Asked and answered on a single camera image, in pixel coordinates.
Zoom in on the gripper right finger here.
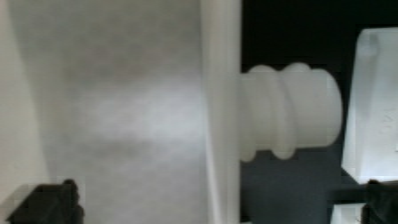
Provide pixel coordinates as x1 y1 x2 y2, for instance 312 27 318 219
360 180 398 224

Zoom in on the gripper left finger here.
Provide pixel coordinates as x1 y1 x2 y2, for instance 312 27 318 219
5 179 85 224

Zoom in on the white cabinet door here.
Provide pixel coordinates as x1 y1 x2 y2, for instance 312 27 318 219
238 27 398 224

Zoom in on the white cabinet body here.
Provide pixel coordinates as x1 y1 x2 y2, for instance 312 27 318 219
0 0 241 224

